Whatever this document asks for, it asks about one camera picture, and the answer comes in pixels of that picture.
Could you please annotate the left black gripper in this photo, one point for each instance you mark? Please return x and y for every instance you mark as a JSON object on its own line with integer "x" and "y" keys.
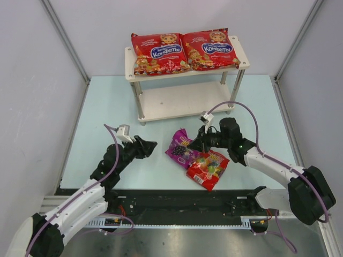
{"x": 138, "y": 146}

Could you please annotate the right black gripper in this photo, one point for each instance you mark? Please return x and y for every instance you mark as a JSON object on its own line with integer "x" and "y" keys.
{"x": 203, "y": 139}

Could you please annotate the purple grape gummy bag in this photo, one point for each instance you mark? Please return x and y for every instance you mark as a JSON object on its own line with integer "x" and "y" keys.
{"x": 178, "y": 149}

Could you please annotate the red assorted gummy bag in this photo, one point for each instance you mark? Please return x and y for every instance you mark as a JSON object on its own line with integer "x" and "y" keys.
{"x": 207, "y": 169}

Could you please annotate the red Konfety candy bag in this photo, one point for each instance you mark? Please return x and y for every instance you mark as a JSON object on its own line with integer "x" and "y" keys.
{"x": 209, "y": 50}
{"x": 159, "y": 54}

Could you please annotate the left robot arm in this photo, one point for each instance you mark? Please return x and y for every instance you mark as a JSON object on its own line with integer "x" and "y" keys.
{"x": 53, "y": 230}

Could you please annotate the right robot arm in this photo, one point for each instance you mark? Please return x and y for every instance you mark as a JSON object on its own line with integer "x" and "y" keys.
{"x": 306, "y": 193}

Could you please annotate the white two-tier wooden shelf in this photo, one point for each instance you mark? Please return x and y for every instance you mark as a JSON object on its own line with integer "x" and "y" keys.
{"x": 157, "y": 102}

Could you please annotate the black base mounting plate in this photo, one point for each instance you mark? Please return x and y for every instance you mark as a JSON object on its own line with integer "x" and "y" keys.
{"x": 186, "y": 207}

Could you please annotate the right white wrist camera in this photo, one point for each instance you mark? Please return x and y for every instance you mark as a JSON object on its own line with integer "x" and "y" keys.
{"x": 207, "y": 119}

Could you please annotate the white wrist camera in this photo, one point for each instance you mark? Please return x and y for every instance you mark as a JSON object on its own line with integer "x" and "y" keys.
{"x": 207, "y": 119}
{"x": 122, "y": 132}

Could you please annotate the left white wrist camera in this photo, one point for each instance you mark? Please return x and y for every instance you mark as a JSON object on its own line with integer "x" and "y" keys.
{"x": 122, "y": 132}

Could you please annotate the white slotted cable duct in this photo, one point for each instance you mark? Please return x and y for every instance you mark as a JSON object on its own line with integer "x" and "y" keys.
{"x": 104, "y": 222}

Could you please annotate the aluminium frame rail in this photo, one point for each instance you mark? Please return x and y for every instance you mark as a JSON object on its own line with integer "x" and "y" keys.
{"x": 51, "y": 202}

